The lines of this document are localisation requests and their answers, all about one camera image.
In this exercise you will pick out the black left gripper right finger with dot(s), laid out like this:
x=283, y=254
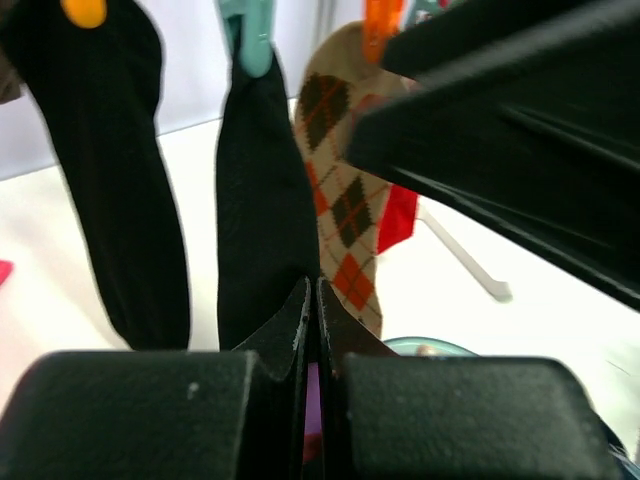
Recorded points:
x=387, y=416

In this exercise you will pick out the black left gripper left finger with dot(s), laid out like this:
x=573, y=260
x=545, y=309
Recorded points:
x=237, y=414

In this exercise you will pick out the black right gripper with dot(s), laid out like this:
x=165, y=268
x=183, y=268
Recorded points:
x=525, y=119

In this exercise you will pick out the black sock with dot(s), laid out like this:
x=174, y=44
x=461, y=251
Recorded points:
x=266, y=222
x=98, y=91

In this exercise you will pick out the tan argyle sock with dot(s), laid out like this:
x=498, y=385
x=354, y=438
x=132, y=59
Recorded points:
x=339, y=86

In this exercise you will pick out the teal laundry basket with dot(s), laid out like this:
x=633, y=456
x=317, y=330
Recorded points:
x=424, y=346

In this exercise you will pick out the red sock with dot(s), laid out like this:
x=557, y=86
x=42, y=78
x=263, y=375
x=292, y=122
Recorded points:
x=398, y=219

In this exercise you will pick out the white clothes rack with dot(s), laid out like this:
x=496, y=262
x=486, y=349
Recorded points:
x=498, y=290

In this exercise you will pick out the orange argyle sock clothespin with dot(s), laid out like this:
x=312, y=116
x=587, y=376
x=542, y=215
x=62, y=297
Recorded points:
x=381, y=22

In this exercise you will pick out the pink cloth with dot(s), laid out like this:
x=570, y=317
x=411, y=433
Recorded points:
x=6, y=271

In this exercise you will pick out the teal clothespin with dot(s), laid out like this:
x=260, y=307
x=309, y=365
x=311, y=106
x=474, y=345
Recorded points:
x=248, y=26

